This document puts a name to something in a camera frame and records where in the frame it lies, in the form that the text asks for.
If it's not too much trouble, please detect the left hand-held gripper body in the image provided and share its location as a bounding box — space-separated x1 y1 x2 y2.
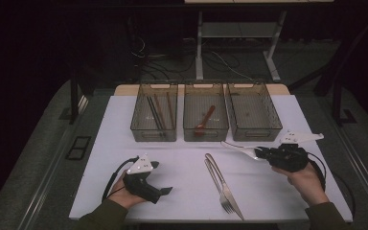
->
123 153 161 205

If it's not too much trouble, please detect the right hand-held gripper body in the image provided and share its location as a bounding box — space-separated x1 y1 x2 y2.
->
267 128 325 173

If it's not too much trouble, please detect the smoky clear plastic bin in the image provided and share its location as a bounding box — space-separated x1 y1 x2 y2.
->
224 80 284 142
182 81 230 143
129 81 179 143

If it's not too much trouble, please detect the white ceramic spoon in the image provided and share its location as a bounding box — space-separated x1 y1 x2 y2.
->
220 140 264 161

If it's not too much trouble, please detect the black chopstick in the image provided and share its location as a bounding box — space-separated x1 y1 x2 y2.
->
146 95 163 130
149 95 166 132

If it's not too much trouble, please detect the steel table knife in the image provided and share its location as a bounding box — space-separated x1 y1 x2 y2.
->
204 152 245 221

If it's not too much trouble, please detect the steel fork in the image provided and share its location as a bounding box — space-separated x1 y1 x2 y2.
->
204 157 236 215

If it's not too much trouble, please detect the person's left hand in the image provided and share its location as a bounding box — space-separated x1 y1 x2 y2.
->
106 173 147 210

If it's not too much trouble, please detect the person's right hand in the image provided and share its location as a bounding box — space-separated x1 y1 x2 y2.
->
271 161 330 207

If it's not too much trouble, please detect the black metal stand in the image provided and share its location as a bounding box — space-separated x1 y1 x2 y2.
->
331 80 358 127
69 76 81 125

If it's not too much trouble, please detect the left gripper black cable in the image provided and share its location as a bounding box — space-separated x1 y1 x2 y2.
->
101 155 140 203

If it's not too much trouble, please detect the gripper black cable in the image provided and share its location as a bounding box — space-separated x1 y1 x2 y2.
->
306 151 328 193
101 155 140 203

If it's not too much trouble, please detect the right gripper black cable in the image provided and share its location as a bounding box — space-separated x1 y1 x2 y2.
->
306 151 328 193

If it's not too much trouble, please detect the black rectangular floor frame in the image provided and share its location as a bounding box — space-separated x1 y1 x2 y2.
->
65 135 92 161

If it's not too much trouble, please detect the grey metal rail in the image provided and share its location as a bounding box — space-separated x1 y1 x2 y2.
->
324 126 368 219
18 95 89 230

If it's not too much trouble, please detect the floor cables tangle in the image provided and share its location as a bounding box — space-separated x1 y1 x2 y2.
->
128 34 257 82

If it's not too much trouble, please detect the white metal desk frame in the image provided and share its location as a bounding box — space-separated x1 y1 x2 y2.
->
185 0 334 83

